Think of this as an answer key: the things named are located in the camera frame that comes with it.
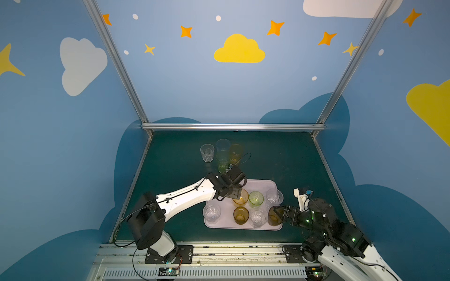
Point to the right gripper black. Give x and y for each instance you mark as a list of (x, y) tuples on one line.
[(287, 215)]

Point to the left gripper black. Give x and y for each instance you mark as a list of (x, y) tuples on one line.
[(234, 177)]

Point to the dark amber textured glass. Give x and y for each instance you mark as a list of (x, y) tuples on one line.
[(241, 215), (272, 217)]

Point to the clear faceted glass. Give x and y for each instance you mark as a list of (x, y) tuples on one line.
[(258, 217), (211, 213), (207, 152), (274, 197)]

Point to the orange short glass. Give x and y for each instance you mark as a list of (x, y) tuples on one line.
[(243, 198)]

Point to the small green glass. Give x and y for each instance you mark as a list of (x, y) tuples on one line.
[(255, 199)]

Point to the tall orange glass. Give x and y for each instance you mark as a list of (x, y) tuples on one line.
[(236, 153)]

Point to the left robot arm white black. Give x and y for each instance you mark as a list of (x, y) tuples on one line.
[(149, 215)]

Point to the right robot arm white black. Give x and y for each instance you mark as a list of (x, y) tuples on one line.
[(341, 247)]

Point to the pink rectangular tray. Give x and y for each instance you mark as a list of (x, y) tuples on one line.
[(226, 220)]

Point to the tall green glass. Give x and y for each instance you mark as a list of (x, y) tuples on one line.
[(223, 162)]

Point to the tall clear bluish glass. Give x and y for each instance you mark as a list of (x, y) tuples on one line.
[(223, 150)]

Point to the right controller board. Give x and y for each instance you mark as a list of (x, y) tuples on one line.
[(314, 273)]

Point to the controller board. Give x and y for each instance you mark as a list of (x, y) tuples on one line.
[(314, 273), (168, 272)]

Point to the left controller board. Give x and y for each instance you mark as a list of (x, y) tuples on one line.
[(168, 272)]

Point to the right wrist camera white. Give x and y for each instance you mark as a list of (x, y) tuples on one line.
[(303, 196)]

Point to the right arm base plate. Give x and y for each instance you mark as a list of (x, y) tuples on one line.
[(299, 254)]

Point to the aluminium frame back bar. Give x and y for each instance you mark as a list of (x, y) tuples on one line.
[(233, 127)]

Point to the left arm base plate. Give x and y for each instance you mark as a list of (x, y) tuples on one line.
[(179, 254)]

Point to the aluminium frame left post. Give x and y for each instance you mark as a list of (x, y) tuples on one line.
[(98, 20)]

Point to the aluminium frame post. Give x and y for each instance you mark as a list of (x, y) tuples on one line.
[(375, 25), (98, 20)]

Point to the aluminium frame right post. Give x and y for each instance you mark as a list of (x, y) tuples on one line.
[(375, 25)]

